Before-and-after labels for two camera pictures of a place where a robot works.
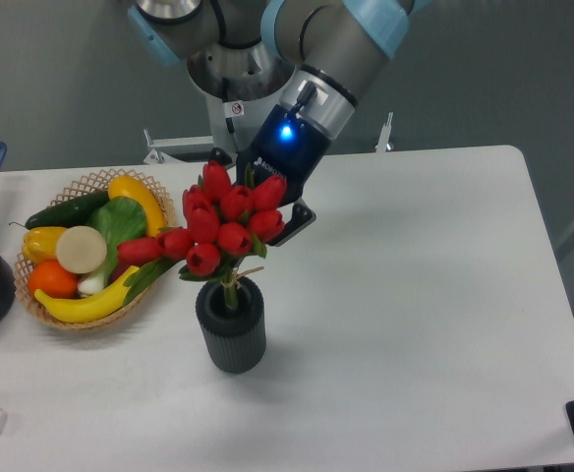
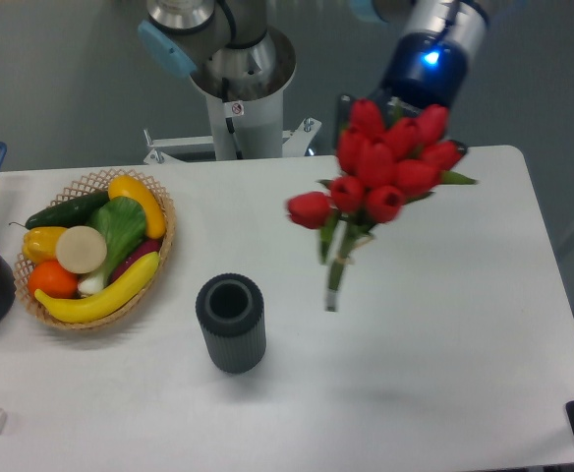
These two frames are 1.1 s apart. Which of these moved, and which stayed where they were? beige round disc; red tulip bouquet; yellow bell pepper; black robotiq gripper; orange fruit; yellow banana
Moved: black robotiq gripper; red tulip bouquet
Stayed: yellow banana; yellow bell pepper; orange fruit; beige round disc
